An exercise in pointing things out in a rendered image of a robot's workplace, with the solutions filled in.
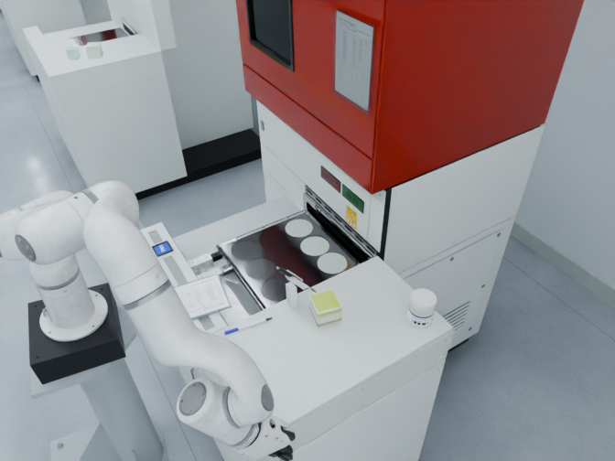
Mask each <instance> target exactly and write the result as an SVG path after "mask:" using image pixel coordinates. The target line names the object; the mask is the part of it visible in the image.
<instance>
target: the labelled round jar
mask: <svg viewBox="0 0 615 461"><path fill-rule="evenodd" d="M436 303H437V297H436V295H435V294H434V293H433V292H432V291H430V290H428V289H425V288H419V289H415V291H413V292H412V294H411V296H410V302H409V307H408V312H407V321H408V323H409V324H410V325H411V326H412V327H414V328H418V329H425V328H428V327H430V326H431V324H432V320H433V316H434V313H435V308H436Z"/></svg>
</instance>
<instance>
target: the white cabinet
mask: <svg viewBox="0 0 615 461"><path fill-rule="evenodd" d="M445 361H446V359H443V360H441V361H439V363H437V364H435V365H434V366H432V367H430V368H429V369H427V370H425V371H423V372H422V373H420V374H418V375H417V376H415V377H414V378H413V379H411V380H410V381H407V382H406V383H404V384H402V385H401V386H399V387H398V388H396V389H394V390H393V391H390V392H389V393H387V394H385V395H384V396H383V397H382V398H380V399H378V400H377V401H375V402H373V403H371V404H370V405H368V406H366V407H365V408H363V409H361V410H360V411H358V412H356V413H355V414H354V415H352V416H350V417H349V418H347V419H345V420H344V421H342V422H341V423H338V424H337V425H335V426H333V427H332V428H330V429H328V431H326V432H325V433H323V434H321V435H319V436H317V437H316V438H314V439H313V440H311V441H309V442H308V443H306V444H304V445H302V446H300V447H299V448H298V449H297V450H295V451H293V454H292V455H293V460H289V461H418V459H419V456H420V453H421V449H422V445H423V442H424V439H425V435H426V429H427V426H428V422H429V419H430V415H431V412H432V409H433V405H434V401H435V398H436V395H437V388H438V385H439V382H440V378H441V375H442V371H443V368H444V365H445ZM178 369H179V371H180V373H181V375H182V377H183V379H184V381H185V382H186V384H188V383H190V382H191V381H193V380H195V379H197V378H201V377H203V378H208V379H210V377H209V375H208V373H207V371H206V370H202V369H197V368H191V367H178ZM213 439H214V438H213ZM214 441H215V443H216V445H217V446H218V448H219V450H220V452H221V455H222V457H223V459H224V461H255V460H252V459H249V458H247V457H245V456H243V455H241V454H240V453H238V452H237V451H236V450H235V449H234V448H231V447H229V446H228V445H226V444H224V443H222V442H220V441H218V440H216V439H214Z"/></svg>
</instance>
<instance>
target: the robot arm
mask: <svg viewBox="0 0 615 461"><path fill-rule="evenodd" d="M138 220H139V205H138V201H137V198H136V196H135V193H134V191H133V190H132V189H131V188H130V187H129V186H127V185H126V184H125V183H124V182H121V181H117V180H110V181H104V182H102V183H98V184H96V185H93V186H91V187H89V188H86V189H84V190H82V191H80V192H78V193H76V194H73V193H71V192H69V191H66V190H58V191H54V192H51V193H48V194H46V195H44V196H41V197H39V198H36V199H34V200H31V201H29V202H28V203H25V204H23V205H21V206H19V207H16V208H14V209H11V210H9V211H7V212H5V213H3V214H1V215H0V257H1V258H3V259H5V260H8V261H19V260H22V259H25V258H27V259H28V260H29V263H28V270H29V273H30V275H31V277H32V280H33V281H34V284H35V286H36V288H37V289H38V292H39V294H40V296H41V298H42V300H43V302H44V305H45V309H43V312H42V314H41V317H40V321H39V324H40V327H41V329H42V331H43V333H44V334H45V335H46V336H47V337H48V338H51V339H53V340H57V341H65V342H66V341H73V340H78V339H80V338H85V337H87V336H89V335H90V334H91V333H92V332H94V331H95V330H96V329H97V328H99V327H100V325H101V324H102V323H103V321H104V320H105V318H106V316H107V312H108V306H107V303H106V301H105V299H104V297H103V296H102V295H100V294H99V293H97V292H94V291H92V290H88V287H87V284H86V283H85V280H84V278H83V275H82V272H81V268H80V266H79V264H78V261H77V258H76V252H78V251H80V250H82V249H84V248H87V251H88V253H89V255H90V256H91V257H92V259H93V260H94V261H95V262H96V264H97V265H98V267H99V268H100V270H101V271H102V273H103V275H104V277H105V278H106V280H107V281H108V283H109V285H110V286H111V287H112V289H113V291H114V293H115V294H116V296H117V298H118V299H119V301H120V303H121V304H122V306H123V308H124V310H125V311H126V313H127V315H129V317H130V318H131V320H132V322H133V323H134V325H135V327H136V329H137V330H138V332H139V333H140V335H141V337H142V338H143V340H144V341H145V343H146V344H147V346H148V348H149V349H150V351H151V352H152V354H153V355H154V357H155V358H156V359H157V360H158V361H159V362H160V363H161V364H163V365H165V366H169V367H191V368H197V369H202V370H206V371H209V372H211V373H213V374H215V375H217V376H218V377H220V378H221V379H222V380H224V381H225V382H226V383H227V384H228V385H229V386H221V385H218V384H217V383H215V382H213V381H211V380H210V379H208V378H203V377H201V378H197V379H195V380H193V381H191V382H190V383H188V384H187V385H186V387H185V388H184V389H183V390H182V392H181V394H180V395H179V397H178V402H177V414H178V418H179V419H180V421H181V422H183V423H185V424H187V425H189V426H191V427H193V428H195V429H197V430H199V431H201V432H203V433H204V434H207V435H208V436H210V437H212V438H214V439H216V440H218V441H220V442H222V443H224V444H226V445H228V446H229V447H231V448H234V449H235V450H236V451H237V452H238V453H240V454H241V455H243V456H245V457H247V458H249V459H252V460H256V459H259V458H262V457H264V456H271V457H276V456H277V457H279V458H280V459H282V460H284V461H289V460H293V455H292V454H293V448H292V446H291V445H289V444H290V442H292V441H293V440H295V439H296V436H295V433H293V432H290V431H287V430H285V429H286V428H287V427H288V423H287V422H285V421H284V420H282V419H280V418H278V417H276V416H274V415H272V413H273V411H274V408H275V402H274V397H273V394H272V392H271V390H270V388H269V386H268V384H267V382H266V380H265V378H264V376H263V374H262V372H261V371H260V370H259V369H258V367H257V366H256V364H255V363H254V361H253V359H252V358H251V357H250V356H249V355H248V353H247V352H245V351H244V350H243V349H242V348H240V347H239V346H238V345H236V344H235V343H233V342H231V341H230V340H228V339H226V338H222V337H219V336H216V335H213V334H210V333H207V332H204V331H202V330H200V329H199V328H197V327H196V326H195V324H194V323H193V321H192V319H191V317H190V316H189V313H188V311H187V310H186V308H185V306H184V305H183V303H182V302H181V300H180V298H179V296H178V294H177V292H176V290H175V288H174V286H173V285H172V283H171V282H170V280H169V279H168V277H167V274H166V273H165V271H164V269H163V267H162V266H161V264H160V262H159V260H158V259H157V257H156V256H155V254H154V252H153V250H152V249H151V247H150V245H149V244H148V242H147V240H146V238H145V236H144V235H143V233H142V232H141V231H140V230H139V229H138V228H137V227H136V226H137V223H138Z"/></svg>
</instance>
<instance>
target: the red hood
mask: <svg viewBox="0 0 615 461"><path fill-rule="evenodd" d="M584 1H585V0H236V9H237V17H238V27H239V35H240V43H241V52H242V61H243V77H244V87H245V90H246V91H247V92H249V93H250V94H251V95H252V96H253V97H254V98H255V99H256V100H257V101H259V102H260V103H261V104H262V105H264V106H265V107H266V108H267V109H268V110H270V111H271V112H272V113H273V114H275V115H276V116H277V117H278V118H279V119H281V120H282V121H283V122H284V123H286V124H287V125H288V126H289V127H291V128H292V129H293V130H294V131H295V132H297V133H298V134H299V135H300V136H302V137H303V138H304V139H305V140H306V141H308V142H309V143H310V144H311V145H313V146H314V147H315V148H316V149H318V150H319V152H320V153H321V154H323V155H324V156H325V157H326V158H328V159H329V160H330V161H331V162H332V163H334V164H335V165H336V166H338V167H339V168H340V169H341V170H342V171H344V172H345V173H346V174H347V175H348V176H350V177H351V178H352V179H353V180H355V181H356V182H357V183H358V184H360V185H361V186H362V187H363V188H365V189H366V190H367V191H368V192H369V193H371V194H375V193H377V192H379V191H382V190H384V189H387V188H390V187H392V186H394V185H397V184H399V183H402V182H404V181H406V180H408V179H410V178H413V177H417V176H419V175H421V174H424V173H425V172H428V171H430V170H433V169H435V168H437V167H440V166H443V165H445V164H448V163H450V162H452V161H455V160H457V159H460V158H461V157H464V156H466V155H470V154H472V153H475V152H477V151H479V150H481V149H483V148H486V147H488V146H491V145H494V144H497V143H499V142H501V141H503V140H506V139H508V138H510V137H513V136H515V135H517V134H520V133H523V132H525V131H528V130H530V129H533V128H535V127H536V126H539V125H541V124H544V123H545V120H546V117H547V115H548V112H549V109H550V106H551V102H552V100H553V97H554V94H555V91H556V86H557V83H558V81H559V78H560V74H561V71H562V69H563V66H564V63H565V60H566V55H567V52H568V50H569V46H570V43H571V40H572V37H573V35H574V32H575V29H576V26H577V21H578V18H579V15H580V12H581V9H582V6H583V4H584Z"/></svg>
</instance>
